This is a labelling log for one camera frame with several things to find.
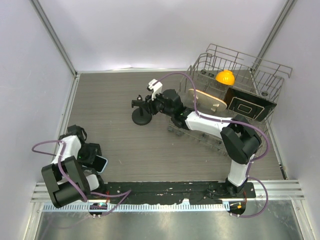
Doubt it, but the phone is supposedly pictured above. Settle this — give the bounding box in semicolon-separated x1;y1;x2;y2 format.
91;155;108;174

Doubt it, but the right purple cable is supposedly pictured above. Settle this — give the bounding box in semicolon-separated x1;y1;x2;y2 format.
154;72;272;218

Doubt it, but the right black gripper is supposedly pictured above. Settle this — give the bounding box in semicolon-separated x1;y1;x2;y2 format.
141;89;174;117

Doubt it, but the grey wire dish rack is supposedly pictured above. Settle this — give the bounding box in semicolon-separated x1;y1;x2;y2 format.
165;43;293;161

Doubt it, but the purple cable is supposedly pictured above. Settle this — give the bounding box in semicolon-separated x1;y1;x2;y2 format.
31;139;132;217
154;72;272;218

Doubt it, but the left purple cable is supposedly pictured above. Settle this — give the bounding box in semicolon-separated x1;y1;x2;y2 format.
31;139;132;217

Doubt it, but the black phone stand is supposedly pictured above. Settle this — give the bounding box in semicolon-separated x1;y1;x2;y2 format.
131;107;152;126

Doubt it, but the orange bowl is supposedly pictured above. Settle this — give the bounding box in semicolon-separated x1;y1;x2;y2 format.
215;70;236;86

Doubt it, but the black square plate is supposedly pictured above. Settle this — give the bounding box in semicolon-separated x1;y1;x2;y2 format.
223;87;277;122

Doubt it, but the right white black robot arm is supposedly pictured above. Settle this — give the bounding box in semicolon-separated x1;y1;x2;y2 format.
131;89;262;198

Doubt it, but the white slotted cable duct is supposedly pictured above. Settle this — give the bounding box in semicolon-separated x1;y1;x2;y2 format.
42;201;230;213

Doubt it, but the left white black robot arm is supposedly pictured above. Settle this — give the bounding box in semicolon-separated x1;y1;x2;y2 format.
41;125;108;208

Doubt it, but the aluminium frame rail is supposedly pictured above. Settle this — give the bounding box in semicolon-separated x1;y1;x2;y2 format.
30;180;305;203

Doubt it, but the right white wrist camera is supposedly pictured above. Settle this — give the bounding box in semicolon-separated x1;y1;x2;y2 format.
147;79;163;101

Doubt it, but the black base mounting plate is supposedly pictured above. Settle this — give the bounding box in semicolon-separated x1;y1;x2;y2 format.
96;181;256;205

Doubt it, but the oval wooden board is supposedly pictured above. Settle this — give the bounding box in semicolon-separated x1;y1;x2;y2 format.
188;88;227;112

